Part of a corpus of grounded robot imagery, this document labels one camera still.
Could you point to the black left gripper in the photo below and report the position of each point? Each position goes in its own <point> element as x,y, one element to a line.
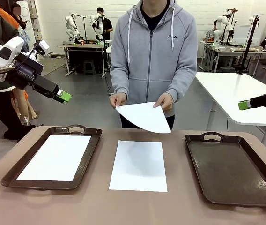
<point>30,72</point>

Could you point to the white A4 paper sheet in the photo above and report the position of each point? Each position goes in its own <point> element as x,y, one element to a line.
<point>144,117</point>
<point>53,157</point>
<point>137,168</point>

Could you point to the person's left forearm gray sleeve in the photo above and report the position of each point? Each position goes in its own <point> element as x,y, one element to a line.
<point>182,86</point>

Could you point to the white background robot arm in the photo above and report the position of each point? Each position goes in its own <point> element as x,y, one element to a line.
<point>96,23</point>
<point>71,25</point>
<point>222,20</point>

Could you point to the person's right forearm gray sleeve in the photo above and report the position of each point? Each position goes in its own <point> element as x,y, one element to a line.
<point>119,82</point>

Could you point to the person's right hand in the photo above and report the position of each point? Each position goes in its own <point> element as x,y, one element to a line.
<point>117,99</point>

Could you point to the person's left hand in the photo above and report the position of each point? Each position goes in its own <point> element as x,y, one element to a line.
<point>167,103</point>

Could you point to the white side table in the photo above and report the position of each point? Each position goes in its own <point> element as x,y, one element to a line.
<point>229,93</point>

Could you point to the black stool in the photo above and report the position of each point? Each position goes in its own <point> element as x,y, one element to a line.
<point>89,66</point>

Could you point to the beige mannequin legs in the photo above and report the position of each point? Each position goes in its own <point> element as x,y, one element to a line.
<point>20,103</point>

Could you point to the background workbench black panel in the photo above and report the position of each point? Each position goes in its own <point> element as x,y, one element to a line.
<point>86,56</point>

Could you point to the long background table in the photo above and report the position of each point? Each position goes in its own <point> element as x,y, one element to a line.
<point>229,52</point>

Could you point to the brown plastic serving tray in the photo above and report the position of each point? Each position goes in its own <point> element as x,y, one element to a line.
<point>88,154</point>
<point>229,168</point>

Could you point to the seated person plaid shirt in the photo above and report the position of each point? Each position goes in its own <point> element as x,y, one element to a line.
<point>210,34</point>

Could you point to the standing person in black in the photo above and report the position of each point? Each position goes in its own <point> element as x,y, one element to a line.
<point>107,25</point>

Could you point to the person in orange jacket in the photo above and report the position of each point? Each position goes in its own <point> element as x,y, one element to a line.
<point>6,17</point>

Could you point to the person in gray hoodie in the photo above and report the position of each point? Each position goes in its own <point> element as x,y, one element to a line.
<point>151,58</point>

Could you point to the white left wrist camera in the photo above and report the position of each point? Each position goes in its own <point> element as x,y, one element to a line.
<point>43,47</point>

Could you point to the wall electric box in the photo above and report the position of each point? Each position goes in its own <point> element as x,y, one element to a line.
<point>38,35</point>

